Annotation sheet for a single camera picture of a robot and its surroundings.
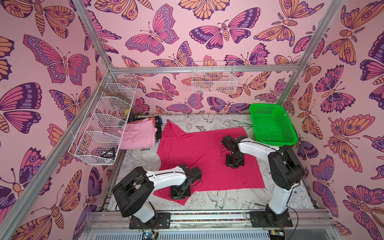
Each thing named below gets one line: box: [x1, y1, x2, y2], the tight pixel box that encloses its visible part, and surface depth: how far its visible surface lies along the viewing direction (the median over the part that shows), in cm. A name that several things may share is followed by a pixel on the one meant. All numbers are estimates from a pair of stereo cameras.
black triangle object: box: [100, 147, 116, 159], surface depth 77 cm
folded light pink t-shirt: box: [118, 118, 158, 150], surface depth 102 cm
